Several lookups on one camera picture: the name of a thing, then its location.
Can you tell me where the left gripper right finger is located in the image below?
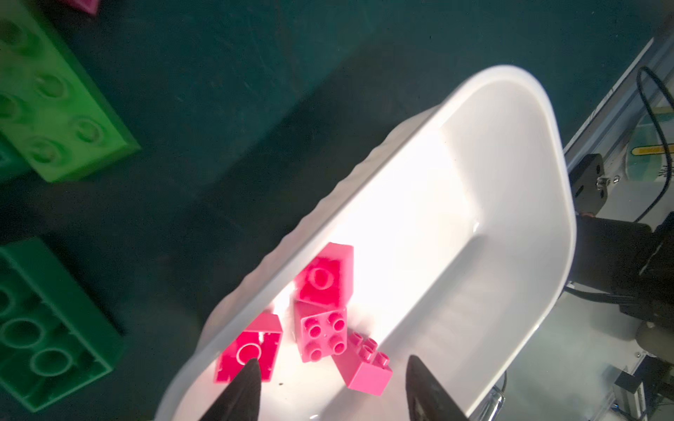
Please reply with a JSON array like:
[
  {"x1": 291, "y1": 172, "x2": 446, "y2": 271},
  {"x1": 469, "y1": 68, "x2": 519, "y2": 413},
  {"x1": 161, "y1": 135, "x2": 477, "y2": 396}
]
[{"x1": 405, "y1": 355, "x2": 469, "y2": 421}]

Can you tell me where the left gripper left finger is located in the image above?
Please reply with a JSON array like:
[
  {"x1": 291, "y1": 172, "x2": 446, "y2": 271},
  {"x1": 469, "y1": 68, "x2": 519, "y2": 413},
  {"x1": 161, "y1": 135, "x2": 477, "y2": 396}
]
[{"x1": 200, "y1": 359, "x2": 262, "y2": 421}]

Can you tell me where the pink lego brick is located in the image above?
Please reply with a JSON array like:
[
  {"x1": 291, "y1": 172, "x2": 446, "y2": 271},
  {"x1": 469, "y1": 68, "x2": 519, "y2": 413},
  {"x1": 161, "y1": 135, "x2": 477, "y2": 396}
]
[
  {"x1": 294, "y1": 243, "x2": 355, "y2": 309},
  {"x1": 61, "y1": 0, "x2": 100, "y2": 16},
  {"x1": 214, "y1": 312, "x2": 284, "y2": 383},
  {"x1": 293, "y1": 301, "x2": 348, "y2": 363},
  {"x1": 333, "y1": 331, "x2": 393, "y2": 396}
]

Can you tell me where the long dark green lego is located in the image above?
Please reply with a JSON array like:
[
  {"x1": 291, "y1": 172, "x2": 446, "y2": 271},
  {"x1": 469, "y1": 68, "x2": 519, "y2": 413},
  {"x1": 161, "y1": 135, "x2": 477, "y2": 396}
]
[{"x1": 1, "y1": 238, "x2": 124, "y2": 412}]

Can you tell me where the long light green lego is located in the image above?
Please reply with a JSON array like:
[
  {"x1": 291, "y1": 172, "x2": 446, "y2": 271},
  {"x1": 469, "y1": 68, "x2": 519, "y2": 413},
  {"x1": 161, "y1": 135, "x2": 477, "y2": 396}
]
[{"x1": 1, "y1": 1, "x2": 140, "y2": 182}]

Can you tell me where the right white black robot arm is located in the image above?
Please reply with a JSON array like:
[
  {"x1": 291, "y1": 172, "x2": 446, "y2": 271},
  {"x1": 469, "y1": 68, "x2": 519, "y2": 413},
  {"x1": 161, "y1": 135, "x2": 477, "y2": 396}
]
[{"x1": 569, "y1": 214, "x2": 673, "y2": 363}]

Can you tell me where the right white tray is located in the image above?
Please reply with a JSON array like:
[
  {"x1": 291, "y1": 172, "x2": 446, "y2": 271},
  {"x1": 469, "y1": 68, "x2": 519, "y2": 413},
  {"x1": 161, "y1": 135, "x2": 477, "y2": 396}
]
[{"x1": 156, "y1": 66, "x2": 577, "y2": 420}]

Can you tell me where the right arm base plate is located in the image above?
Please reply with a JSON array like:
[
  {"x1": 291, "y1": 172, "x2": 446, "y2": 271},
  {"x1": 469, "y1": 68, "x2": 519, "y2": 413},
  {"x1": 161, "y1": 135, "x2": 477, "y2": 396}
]
[{"x1": 570, "y1": 154, "x2": 609, "y2": 215}]

